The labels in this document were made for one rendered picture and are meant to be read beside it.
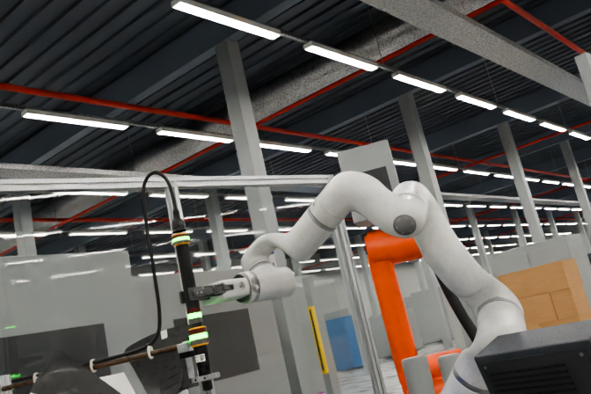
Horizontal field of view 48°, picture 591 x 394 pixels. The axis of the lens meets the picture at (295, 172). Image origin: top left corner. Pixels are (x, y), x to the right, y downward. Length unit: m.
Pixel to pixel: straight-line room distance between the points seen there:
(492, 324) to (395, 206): 0.38
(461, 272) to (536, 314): 7.79
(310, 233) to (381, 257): 3.85
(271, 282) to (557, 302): 7.76
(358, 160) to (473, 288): 3.90
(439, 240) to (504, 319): 0.24
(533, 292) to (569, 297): 0.46
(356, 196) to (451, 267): 0.29
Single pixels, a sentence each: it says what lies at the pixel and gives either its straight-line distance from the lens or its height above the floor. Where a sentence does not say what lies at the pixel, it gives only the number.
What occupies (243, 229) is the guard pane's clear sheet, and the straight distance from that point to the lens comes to 2.75.
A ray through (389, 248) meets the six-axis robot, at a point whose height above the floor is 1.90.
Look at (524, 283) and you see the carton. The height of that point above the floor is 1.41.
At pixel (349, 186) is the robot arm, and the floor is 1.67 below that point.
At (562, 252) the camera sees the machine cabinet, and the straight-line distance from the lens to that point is 11.95.
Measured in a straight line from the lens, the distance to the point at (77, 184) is 2.46.
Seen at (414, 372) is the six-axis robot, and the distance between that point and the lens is 5.29.
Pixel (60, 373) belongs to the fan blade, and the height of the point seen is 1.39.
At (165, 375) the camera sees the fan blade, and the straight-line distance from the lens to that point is 1.78.
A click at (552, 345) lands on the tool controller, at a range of 1.37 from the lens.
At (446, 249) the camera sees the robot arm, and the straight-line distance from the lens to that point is 1.69.
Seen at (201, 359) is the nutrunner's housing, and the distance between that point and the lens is 1.69.
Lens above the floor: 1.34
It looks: 14 degrees up
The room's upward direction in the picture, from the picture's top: 13 degrees counter-clockwise
